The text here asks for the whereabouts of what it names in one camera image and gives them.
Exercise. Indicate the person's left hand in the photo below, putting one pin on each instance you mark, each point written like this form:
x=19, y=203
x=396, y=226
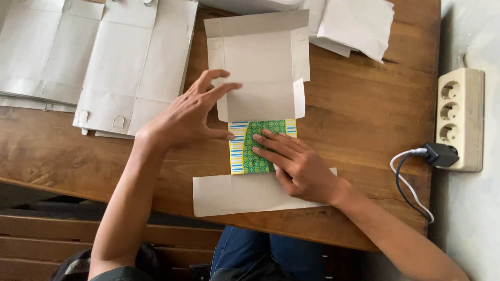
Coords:
x=183, y=117

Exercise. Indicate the person's right hand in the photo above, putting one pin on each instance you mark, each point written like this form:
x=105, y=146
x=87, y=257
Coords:
x=304, y=171

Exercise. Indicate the grey cardboard box green print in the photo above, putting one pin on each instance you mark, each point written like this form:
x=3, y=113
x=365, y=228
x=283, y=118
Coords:
x=257, y=62

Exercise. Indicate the stack of flat grey cardboard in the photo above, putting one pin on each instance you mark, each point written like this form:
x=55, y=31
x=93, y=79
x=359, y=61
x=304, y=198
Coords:
x=132, y=66
x=43, y=50

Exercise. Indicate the person's blue jeans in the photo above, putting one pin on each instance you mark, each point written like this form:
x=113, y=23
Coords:
x=242, y=253

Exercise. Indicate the black charger plug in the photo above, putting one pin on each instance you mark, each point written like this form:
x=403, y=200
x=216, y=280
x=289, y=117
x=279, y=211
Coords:
x=440, y=155

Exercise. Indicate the stack of white paper sheets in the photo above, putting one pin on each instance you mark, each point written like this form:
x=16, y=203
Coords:
x=351, y=27

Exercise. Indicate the beige power strip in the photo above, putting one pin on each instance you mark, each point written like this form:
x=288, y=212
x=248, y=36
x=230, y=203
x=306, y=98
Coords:
x=461, y=117

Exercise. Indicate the black bag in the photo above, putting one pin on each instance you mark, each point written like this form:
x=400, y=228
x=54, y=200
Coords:
x=76, y=265

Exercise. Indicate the wooden bench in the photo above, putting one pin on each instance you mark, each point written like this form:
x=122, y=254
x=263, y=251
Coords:
x=47, y=242

